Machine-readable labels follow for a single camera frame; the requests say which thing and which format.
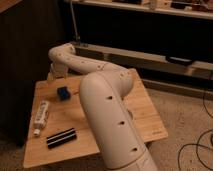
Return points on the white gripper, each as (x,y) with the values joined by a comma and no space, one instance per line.
(57,70)

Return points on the wooden shelf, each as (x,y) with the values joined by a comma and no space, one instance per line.
(153,6)

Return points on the grey metal beam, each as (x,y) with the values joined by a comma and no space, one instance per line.
(173,65)

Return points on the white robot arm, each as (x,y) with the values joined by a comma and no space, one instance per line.
(101,93)

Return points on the black white striped box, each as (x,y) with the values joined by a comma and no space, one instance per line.
(61,138)

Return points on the wooden table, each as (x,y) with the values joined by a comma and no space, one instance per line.
(68,114)

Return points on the metal pole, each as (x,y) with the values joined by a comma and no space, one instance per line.
(77,37)

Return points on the white toothpaste tube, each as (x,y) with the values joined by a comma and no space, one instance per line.
(41,117)

